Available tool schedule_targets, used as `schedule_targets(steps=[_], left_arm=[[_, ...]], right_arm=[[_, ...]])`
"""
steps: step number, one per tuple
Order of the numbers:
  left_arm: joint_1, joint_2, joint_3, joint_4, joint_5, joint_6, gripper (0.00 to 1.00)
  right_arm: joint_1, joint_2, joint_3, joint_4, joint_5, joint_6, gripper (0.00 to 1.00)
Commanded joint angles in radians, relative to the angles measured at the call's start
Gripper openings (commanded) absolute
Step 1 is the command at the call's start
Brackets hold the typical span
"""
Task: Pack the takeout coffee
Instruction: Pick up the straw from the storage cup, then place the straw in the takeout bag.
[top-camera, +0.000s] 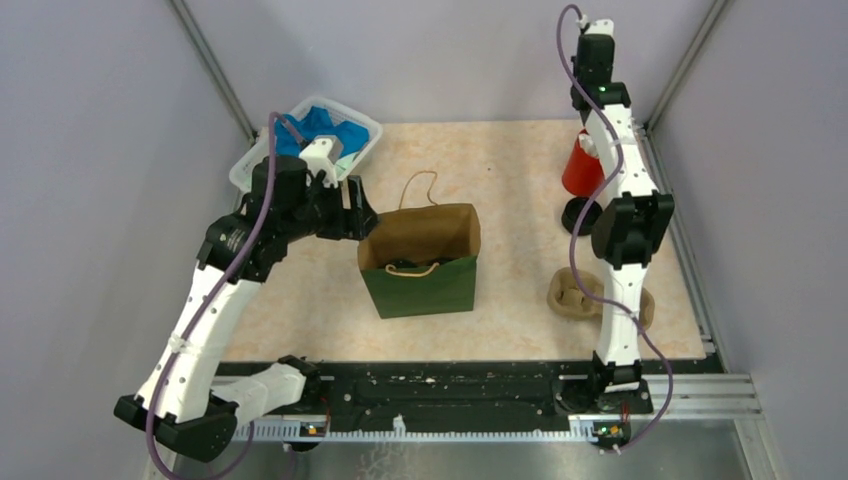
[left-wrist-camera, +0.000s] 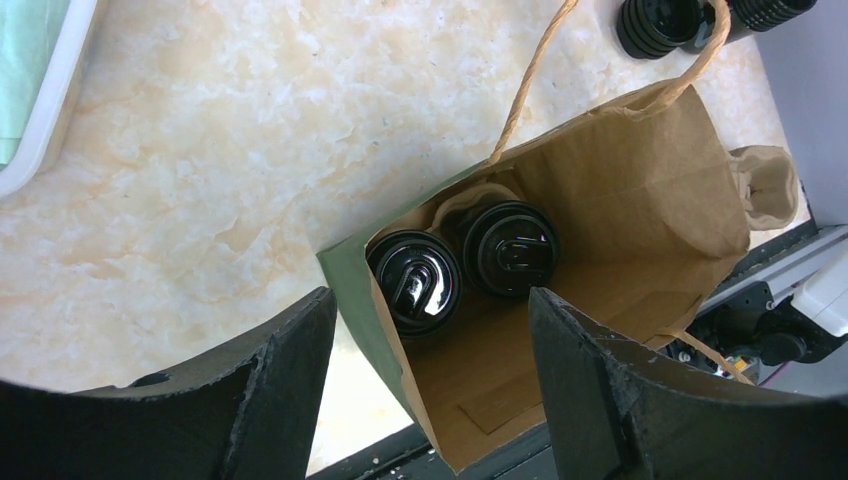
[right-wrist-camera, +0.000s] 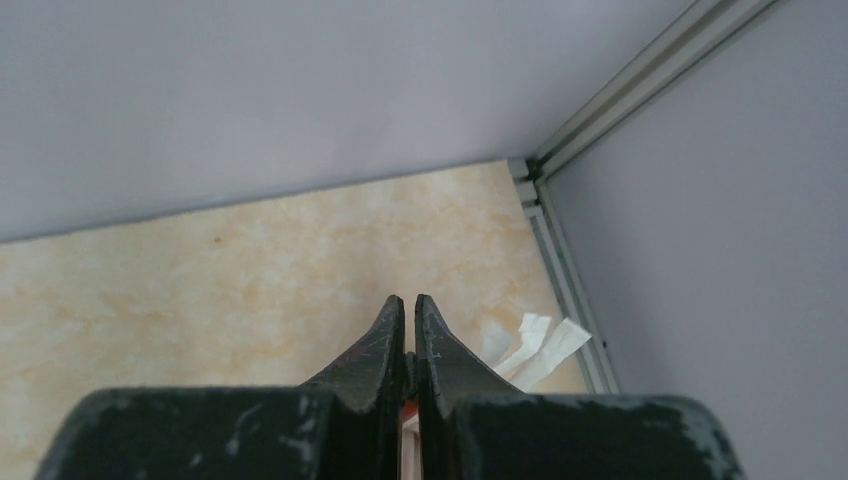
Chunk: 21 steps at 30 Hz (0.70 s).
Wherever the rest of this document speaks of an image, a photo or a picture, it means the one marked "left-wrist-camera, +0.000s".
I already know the stack of black lids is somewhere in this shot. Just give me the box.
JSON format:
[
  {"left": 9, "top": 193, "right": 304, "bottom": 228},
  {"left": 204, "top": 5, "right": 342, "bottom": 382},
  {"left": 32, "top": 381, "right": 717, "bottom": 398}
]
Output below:
[{"left": 616, "top": 0, "right": 702, "bottom": 60}]

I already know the single pulp cup carrier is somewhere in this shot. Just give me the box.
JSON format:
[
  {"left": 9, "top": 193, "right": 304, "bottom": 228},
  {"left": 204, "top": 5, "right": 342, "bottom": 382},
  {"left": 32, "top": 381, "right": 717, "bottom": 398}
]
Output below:
[{"left": 375, "top": 182, "right": 520, "bottom": 239}]

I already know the white plastic basket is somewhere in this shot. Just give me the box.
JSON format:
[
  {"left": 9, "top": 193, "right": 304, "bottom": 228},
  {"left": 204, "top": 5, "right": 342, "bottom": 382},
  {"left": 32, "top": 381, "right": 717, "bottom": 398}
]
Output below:
[{"left": 1, "top": 1, "right": 108, "bottom": 197}]

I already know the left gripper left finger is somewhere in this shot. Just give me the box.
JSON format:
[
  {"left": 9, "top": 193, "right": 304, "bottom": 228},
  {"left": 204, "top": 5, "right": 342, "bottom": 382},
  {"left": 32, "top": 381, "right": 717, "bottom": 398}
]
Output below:
[{"left": 1, "top": 287, "right": 337, "bottom": 479}]

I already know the light green cloth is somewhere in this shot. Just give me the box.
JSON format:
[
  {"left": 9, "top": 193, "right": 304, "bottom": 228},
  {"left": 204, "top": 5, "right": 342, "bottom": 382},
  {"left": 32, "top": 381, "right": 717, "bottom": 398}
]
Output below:
[{"left": 1, "top": 0, "right": 69, "bottom": 166}]

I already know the black coffee cup lid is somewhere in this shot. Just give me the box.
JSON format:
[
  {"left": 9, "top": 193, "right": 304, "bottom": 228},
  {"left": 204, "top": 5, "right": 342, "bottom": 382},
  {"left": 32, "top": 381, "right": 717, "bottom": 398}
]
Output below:
[{"left": 460, "top": 200, "right": 561, "bottom": 298}]

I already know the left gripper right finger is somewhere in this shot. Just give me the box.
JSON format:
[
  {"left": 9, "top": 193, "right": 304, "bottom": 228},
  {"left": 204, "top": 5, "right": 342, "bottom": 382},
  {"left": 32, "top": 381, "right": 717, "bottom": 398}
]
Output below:
[{"left": 528, "top": 288, "right": 847, "bottom": 479}]

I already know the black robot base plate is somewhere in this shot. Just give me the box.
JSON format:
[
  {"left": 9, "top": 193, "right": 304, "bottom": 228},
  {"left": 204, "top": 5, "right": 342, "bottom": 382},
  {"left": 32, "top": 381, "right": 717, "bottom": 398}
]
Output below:
[{"left": 307, "top": 218, "right": 848, "bottom": 480}]

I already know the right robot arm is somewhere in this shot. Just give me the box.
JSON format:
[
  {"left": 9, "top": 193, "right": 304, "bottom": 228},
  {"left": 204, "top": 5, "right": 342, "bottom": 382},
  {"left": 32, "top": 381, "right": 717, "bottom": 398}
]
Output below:
[{"left": 755, "top": 253, "right": 847, "bottom": 366}]

